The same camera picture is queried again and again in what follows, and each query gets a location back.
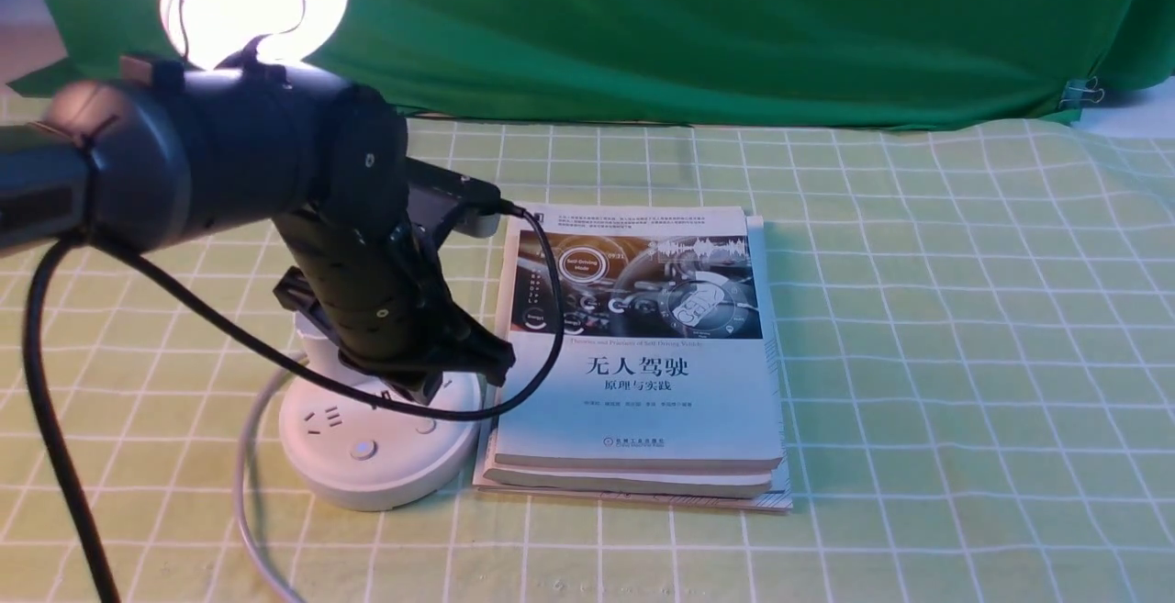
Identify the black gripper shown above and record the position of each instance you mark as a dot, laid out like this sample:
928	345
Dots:
379	300

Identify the thin bottom book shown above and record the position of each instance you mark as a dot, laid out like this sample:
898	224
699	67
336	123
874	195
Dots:
776	493

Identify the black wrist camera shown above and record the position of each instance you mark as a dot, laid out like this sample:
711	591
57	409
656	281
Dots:
443	201

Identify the green backdrop cloth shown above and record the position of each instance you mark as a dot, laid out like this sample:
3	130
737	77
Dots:
902	64

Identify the white top book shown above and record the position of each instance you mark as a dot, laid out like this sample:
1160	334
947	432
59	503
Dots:
643	346

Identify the white round desk lamp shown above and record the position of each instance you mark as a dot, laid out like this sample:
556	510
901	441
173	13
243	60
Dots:
348	453

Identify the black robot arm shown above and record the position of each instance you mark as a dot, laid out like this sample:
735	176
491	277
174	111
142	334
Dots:
163	155

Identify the metal binder clip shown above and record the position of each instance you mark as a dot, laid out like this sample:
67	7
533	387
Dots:
1079	93

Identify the green checkered tablecloth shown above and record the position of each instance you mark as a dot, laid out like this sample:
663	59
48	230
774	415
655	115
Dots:
976	362

